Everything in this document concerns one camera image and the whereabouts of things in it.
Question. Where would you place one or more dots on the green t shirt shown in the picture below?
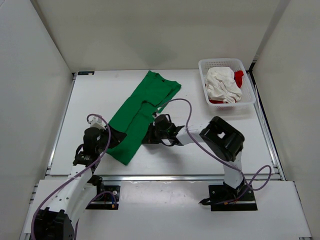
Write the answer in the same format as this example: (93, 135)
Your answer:
(136, 113)

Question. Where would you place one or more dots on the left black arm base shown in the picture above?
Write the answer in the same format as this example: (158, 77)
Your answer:
(107, 195)

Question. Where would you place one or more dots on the red t shirt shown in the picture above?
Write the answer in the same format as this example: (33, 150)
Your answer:
(239, 78)

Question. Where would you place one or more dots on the white t shirt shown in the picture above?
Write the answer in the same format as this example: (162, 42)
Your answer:
(222, 85)

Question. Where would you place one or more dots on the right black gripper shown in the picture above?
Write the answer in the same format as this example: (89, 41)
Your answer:
(151, 137)

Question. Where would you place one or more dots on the dark label sticker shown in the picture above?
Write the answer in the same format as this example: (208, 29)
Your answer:
(86, 73)

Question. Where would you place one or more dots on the white plastic basket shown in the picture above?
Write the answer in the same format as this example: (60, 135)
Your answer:
(248, 95)

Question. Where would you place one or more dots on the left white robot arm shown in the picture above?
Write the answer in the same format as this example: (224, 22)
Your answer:
(57, 216)

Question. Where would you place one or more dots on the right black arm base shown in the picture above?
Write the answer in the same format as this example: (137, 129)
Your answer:
(222, 199)

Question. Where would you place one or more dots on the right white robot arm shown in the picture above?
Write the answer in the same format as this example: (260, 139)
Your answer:
(224, 141)

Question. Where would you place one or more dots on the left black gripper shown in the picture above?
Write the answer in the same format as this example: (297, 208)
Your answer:
(117, 136)

